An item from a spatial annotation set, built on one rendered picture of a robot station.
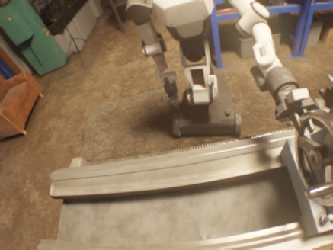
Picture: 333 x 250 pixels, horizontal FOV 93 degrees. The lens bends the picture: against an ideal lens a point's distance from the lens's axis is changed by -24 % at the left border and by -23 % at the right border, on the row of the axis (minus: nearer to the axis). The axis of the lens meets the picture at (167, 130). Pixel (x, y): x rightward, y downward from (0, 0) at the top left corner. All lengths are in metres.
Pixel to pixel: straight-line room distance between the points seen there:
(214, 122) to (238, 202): 0.96
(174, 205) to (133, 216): 0.18
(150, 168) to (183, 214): 0.23
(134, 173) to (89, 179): 0.22
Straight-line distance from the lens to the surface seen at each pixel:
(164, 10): 0.94
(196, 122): 1.67
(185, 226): 0.80
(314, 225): 0.65
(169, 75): 1.30
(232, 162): 0.75
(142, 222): 0.85
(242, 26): 0.86
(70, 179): 0.98
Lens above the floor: 1.51
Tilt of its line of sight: 52 degrees down
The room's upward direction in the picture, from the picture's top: 23 degrees counter-clockwise
